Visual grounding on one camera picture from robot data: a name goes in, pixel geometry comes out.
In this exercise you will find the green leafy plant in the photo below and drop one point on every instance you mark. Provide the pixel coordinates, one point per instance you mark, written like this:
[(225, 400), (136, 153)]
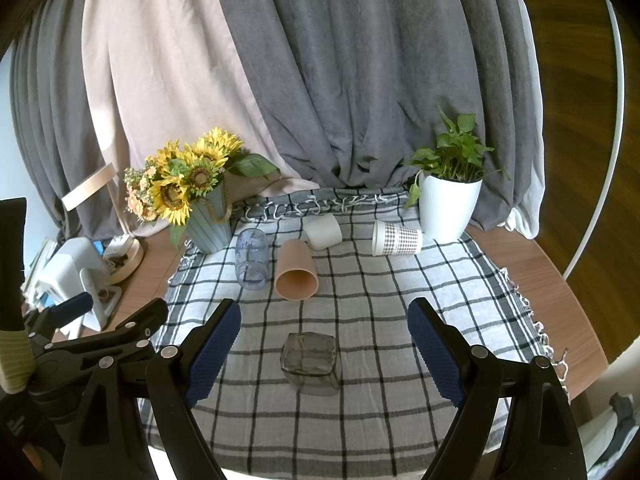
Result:
[(460, 155)]

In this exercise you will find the grey curtain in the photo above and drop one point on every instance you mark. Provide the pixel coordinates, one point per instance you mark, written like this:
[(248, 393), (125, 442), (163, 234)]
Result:
[(375, 85)]

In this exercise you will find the grey square glass cup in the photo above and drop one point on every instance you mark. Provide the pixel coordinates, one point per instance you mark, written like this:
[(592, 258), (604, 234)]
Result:
[(310, 365)]

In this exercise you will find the tan cup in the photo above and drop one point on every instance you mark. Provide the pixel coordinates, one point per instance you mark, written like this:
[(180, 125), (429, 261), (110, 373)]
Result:
[(295, 266)]

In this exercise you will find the dark grey cloth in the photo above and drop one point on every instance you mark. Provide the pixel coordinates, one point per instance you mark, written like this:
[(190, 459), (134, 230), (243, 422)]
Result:
[(622, 410)]

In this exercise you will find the checkered tablecloth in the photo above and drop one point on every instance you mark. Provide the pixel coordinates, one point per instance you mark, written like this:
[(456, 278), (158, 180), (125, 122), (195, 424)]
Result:
[(365, 310)]

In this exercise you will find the wooden desk lamp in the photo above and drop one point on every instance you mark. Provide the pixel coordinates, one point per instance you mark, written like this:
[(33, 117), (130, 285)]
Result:
[(87, 187)]

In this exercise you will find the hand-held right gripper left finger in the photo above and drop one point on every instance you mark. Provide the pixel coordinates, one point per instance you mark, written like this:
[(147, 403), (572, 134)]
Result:
[(214, 357)]

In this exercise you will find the beige curtain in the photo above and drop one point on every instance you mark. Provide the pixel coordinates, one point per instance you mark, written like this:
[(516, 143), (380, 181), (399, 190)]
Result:
[(165, 60)]

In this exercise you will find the white curved pole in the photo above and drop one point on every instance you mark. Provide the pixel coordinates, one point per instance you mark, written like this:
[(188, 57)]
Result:
[(618, 110)]

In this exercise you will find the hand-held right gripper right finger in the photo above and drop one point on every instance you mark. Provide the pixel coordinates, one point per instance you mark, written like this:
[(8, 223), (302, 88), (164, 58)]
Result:
[(436, 360)]

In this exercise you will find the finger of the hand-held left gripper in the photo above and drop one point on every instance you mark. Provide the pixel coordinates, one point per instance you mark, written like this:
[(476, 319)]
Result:
[(72, 306), (135, 324)]

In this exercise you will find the clear plastic cup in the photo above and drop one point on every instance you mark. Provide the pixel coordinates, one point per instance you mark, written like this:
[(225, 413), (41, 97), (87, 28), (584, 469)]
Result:
[(251, 260)]

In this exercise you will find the white sheer curtain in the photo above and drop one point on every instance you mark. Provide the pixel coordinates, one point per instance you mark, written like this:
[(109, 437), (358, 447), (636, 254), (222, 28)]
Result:
[(525, 221)]

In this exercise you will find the teal ribbed vase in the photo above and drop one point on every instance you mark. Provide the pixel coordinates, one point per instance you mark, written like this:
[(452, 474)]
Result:
[(207, 226)]

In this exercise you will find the sunflower bouquet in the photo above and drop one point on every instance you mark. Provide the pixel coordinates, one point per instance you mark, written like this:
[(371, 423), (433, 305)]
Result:
[(170, 195)]

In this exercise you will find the checkered paper cup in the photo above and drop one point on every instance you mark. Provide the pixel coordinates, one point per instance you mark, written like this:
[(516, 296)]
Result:
[(400, 239)]

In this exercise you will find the white desk appliance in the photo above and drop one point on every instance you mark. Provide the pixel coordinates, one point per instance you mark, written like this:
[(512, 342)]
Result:
[(70, 266)]

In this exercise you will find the white ribbed plant pot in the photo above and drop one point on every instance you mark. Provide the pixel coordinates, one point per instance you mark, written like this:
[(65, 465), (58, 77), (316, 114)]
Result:
[(447, 210)]

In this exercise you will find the white cup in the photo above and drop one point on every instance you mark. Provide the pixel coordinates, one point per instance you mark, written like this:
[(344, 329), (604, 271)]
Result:
[(325, 232)]

